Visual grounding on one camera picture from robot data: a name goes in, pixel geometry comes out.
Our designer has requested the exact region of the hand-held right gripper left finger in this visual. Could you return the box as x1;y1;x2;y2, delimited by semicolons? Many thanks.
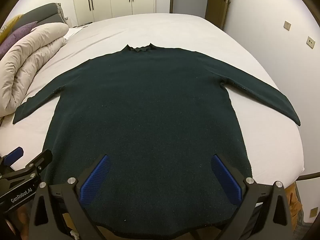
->
29;154;112;240

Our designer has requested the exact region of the beige duvet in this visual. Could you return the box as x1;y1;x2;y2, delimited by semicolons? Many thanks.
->
0;23;70;117

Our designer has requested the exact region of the brown wooden door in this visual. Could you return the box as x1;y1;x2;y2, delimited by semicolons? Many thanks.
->
207;0;232;30

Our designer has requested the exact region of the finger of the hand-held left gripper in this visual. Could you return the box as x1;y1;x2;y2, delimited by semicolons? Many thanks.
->
24;149;53;178
4;147;24;167

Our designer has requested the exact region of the dark green sweater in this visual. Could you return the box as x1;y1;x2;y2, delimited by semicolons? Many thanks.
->
12;44;301;238

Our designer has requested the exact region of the purple pillow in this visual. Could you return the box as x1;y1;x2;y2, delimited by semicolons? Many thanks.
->
0;21;38;58

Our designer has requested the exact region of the yellow pillow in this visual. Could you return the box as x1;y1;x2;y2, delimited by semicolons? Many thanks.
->
0;14;24;43

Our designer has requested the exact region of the white bed mattress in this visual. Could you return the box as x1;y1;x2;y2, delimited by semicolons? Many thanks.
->
0;12;307;207

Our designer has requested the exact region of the white cloth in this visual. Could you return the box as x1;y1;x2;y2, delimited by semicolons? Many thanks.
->
63;27;83;40

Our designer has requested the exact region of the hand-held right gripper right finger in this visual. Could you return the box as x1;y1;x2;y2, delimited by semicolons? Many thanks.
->
211;154;294;240

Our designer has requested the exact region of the grey padded headboard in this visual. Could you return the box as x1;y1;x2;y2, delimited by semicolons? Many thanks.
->
10;2;67;32

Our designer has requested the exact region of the brown bed base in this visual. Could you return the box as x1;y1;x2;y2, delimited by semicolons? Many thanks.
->
285;182;304;230

